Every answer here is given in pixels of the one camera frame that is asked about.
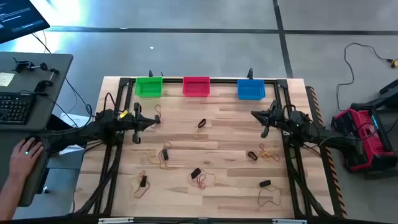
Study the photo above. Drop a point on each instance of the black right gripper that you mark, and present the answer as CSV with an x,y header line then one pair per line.
x,y
276,119

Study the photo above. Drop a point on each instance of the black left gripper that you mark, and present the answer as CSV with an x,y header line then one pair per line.
x,y
136,123

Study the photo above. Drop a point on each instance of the red rubber band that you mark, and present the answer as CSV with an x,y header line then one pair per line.
x,y
160,160
140,195
259,199
160,109
202,184
260,146

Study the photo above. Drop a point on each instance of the yellow rubber band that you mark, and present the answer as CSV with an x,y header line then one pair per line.
x,y
188,180
272,188
195,135
267,154
132,183
150,160

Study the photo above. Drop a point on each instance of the wide black rubber band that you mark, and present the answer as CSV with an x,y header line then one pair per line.
x,y
157,119
165,154
143,180
255,157
195,173
265,183
200,125

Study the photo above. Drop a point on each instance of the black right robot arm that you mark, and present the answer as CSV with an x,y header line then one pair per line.
x,y
303,126

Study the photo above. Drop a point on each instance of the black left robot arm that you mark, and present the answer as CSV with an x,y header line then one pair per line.
x,y
93,129

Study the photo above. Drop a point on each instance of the person's forearm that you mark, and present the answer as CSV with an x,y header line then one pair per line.
x,y
7,199

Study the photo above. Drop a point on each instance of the blue plastic basket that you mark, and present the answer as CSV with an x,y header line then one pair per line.
x,y
251,90

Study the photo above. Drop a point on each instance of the green plastic basket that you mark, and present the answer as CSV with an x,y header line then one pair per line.
x,y
149,88

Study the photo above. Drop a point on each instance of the black table edge clamp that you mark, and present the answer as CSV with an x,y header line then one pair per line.
x,y
250,73
150,73

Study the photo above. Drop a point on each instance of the red plastic basket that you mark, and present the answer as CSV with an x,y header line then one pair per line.
x,y
196,88

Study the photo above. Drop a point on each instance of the black orange striped edge strip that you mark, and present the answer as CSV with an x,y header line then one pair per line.
x,y
331,165

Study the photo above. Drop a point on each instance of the black screw clamp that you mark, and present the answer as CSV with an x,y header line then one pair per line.
x,y
43,84
23,66

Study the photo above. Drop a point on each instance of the person's hand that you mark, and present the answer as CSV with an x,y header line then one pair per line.
x,y
23,161

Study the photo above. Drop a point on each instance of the black equipment stand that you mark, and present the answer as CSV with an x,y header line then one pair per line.
x,y
390,88

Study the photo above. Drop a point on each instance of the black keyboard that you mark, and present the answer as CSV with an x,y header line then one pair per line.
x,y
15,109

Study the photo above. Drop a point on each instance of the pale yellow sticky note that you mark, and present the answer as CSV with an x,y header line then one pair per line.
x,y
6,79

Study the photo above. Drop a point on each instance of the dark computer monitor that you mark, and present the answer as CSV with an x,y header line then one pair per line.
x,y
18,18

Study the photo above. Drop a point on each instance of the silver metal bracket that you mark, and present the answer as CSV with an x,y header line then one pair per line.
x,y
289,221
115,220

